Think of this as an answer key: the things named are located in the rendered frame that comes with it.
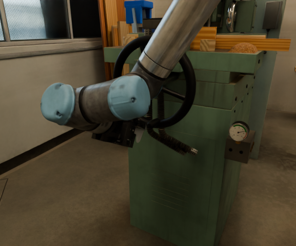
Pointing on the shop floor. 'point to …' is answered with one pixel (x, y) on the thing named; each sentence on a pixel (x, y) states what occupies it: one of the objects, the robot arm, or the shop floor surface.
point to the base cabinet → (186, 175)
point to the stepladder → (137, 13)
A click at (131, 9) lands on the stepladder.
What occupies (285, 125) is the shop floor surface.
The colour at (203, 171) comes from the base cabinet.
